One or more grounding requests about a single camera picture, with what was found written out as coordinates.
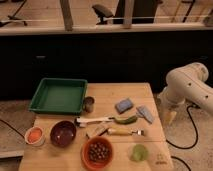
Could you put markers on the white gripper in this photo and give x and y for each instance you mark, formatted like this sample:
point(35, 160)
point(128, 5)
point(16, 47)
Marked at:
point(169, 101)

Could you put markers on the blue sponge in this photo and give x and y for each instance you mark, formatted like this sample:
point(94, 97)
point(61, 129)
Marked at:
point(124, 105)

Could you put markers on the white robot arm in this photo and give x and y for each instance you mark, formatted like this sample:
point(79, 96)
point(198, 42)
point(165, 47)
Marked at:
point(186, 83)

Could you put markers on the green plastic tray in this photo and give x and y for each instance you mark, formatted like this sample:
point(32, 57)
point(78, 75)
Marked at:
point(59, 96)

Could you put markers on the grey blue cloth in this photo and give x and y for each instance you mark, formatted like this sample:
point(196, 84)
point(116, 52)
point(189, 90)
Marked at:
point(144, 112)

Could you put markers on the green cucumber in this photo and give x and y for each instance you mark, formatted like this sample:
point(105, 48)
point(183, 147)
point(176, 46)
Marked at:
point(126, 121)

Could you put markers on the wooden block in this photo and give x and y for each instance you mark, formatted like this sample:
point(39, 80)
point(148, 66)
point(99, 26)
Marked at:
point(97, 131)

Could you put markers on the orange bowl with nuts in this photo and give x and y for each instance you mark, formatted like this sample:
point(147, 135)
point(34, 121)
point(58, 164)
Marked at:
point(97, 154)

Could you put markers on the small metal cup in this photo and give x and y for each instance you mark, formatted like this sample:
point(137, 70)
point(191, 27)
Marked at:
point(89, 104)

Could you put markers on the dark purple bowl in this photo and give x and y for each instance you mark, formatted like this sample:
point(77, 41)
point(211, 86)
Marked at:
point(63, 133)

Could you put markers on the white cup with orange content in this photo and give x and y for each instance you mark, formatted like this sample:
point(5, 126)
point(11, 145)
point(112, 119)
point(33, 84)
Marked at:
point(34, 136)

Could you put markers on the wooden handled fork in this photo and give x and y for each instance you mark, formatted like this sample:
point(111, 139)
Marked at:
point(112, 131)

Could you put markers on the white handled knife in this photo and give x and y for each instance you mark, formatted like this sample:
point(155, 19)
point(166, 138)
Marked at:
point(83, 120)

